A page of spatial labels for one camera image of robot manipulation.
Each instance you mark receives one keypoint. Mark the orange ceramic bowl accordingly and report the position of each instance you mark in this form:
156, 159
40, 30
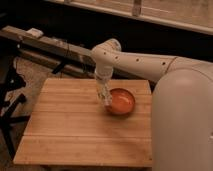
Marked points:
123, 102

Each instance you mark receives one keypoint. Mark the long wooden beam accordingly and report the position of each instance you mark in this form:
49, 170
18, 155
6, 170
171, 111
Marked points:
58, 47

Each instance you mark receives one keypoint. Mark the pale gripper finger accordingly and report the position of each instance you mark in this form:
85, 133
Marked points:
106, 98

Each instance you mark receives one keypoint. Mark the wooden window ledge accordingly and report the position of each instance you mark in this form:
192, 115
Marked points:
192, 15

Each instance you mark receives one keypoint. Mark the white small block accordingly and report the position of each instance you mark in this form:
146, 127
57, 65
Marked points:
35, 32

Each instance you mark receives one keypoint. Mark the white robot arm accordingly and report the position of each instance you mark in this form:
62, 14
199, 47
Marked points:
182, 104

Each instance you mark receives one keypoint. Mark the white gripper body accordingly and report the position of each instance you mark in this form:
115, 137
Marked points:
102, 77

